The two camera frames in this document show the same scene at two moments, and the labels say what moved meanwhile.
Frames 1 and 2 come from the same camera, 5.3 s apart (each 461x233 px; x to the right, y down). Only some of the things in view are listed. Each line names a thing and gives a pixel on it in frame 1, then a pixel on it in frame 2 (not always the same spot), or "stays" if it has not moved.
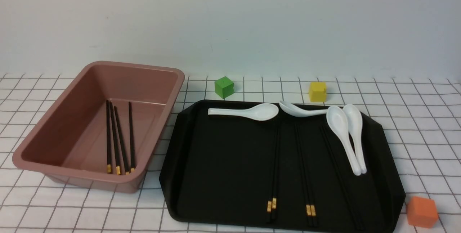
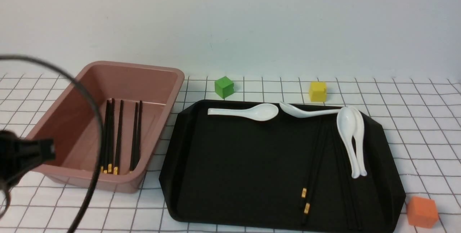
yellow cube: [317, 92] stays
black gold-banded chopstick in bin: [109, 169] stays
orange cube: [422, 212] stays
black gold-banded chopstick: [271, 194] → [136, 137]
